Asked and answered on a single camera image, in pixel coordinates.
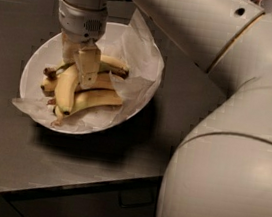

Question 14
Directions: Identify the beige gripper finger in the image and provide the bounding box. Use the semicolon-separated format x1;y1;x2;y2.
74;44;101;89
61;33;80;64

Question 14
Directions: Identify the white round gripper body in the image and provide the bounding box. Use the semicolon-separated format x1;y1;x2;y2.
58;0;108;44

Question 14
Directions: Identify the curved yellow banana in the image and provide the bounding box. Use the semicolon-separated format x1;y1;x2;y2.
51;60;129;124

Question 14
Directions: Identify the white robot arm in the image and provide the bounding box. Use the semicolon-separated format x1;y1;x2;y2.
59;0;272;217

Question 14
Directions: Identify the large white bowl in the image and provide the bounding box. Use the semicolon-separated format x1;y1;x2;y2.
13;10;170;146

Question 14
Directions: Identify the top rear yellow banana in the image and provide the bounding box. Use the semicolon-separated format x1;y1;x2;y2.
43;56;129;81

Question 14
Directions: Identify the middle yellow banana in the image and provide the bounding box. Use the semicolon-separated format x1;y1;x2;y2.
40;72;115;94

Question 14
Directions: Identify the bottom yellow banana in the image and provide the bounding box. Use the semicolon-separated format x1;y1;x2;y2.
49;89;123;127

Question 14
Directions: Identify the white crinkled paper liner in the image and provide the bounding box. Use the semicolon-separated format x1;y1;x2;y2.
8;0;173;144

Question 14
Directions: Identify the dark upper drawer front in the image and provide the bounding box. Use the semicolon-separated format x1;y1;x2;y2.
8;182;157;217

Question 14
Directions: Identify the black drawer handle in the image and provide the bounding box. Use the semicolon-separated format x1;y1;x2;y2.
118;187;155;209

